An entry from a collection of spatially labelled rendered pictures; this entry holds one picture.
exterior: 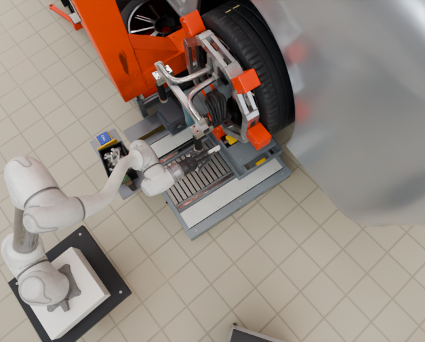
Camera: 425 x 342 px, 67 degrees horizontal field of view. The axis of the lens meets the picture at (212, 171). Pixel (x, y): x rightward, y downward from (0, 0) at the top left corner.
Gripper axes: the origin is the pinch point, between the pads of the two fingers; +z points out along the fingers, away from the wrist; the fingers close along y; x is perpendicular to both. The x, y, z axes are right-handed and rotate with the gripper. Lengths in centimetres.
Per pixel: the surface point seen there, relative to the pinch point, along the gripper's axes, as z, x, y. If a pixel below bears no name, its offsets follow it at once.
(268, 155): 42, -47, 6
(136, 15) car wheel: 16, -19, -122
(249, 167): 26, -46, 6
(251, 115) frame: 13.5, 32.7, 6.9
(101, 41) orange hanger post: -23, 33, -62
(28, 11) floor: -46, -74, -235
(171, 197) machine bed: -27, -61, -9
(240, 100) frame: 10.8, 38.1, 1.0
